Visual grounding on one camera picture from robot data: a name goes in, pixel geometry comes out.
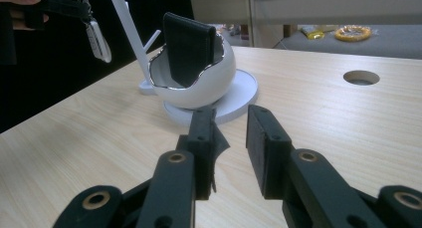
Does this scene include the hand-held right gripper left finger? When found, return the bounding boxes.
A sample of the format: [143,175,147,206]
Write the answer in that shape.
[175,106,231,201]

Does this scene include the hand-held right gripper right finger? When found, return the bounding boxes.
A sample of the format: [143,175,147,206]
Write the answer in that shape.
[246,104,295,200]

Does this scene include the white egg-shaped bowl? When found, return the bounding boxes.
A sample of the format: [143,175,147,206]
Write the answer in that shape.
[147,32,237,111]

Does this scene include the white key stand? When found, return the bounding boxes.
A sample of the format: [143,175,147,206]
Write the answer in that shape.
[96,0,259,126]

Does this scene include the black leather wallet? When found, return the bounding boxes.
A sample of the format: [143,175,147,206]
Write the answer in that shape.
[162,11,217,89]

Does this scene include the black curtain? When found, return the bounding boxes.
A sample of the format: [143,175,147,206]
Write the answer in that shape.
[0,0,195,133]

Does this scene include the yellow packet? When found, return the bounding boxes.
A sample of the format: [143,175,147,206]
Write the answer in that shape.
[300,26,326,41]

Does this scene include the yellow ring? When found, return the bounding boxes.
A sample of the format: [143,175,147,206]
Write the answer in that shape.
[333,24,373,43]

